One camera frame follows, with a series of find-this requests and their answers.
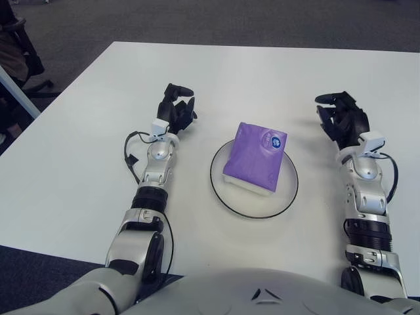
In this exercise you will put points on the black office chair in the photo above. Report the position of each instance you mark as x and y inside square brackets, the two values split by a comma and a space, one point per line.
[29, 59]

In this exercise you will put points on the silver robot torso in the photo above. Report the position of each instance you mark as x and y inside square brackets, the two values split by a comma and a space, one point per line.
[246, 292]

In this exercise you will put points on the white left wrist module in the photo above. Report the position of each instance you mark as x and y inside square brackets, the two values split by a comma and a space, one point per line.
[159, 128]

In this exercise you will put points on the purple tissue paper pack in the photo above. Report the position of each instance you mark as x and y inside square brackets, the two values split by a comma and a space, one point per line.
[252, 157]

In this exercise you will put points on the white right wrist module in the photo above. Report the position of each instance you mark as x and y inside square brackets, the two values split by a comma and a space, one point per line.
[372, 139]

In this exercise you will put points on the grey neighbouring table edge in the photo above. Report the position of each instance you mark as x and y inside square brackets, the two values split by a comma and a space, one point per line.
[18, 93]

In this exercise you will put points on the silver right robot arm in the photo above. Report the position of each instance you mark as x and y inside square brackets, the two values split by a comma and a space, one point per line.
[369, 193]

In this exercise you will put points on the white plate with black rim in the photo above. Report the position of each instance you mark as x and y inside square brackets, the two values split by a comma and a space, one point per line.
[285, 193]

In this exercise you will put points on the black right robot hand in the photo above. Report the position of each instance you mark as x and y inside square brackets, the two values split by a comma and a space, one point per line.
[348, 124]

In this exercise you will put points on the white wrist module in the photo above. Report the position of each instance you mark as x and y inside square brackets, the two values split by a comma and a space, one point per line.
[159, 128]
[372, 139]

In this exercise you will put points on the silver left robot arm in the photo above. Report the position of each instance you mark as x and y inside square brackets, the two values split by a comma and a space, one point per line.
[157, 167]

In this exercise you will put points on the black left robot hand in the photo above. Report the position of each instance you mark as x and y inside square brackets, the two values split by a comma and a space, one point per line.
[174, 111]

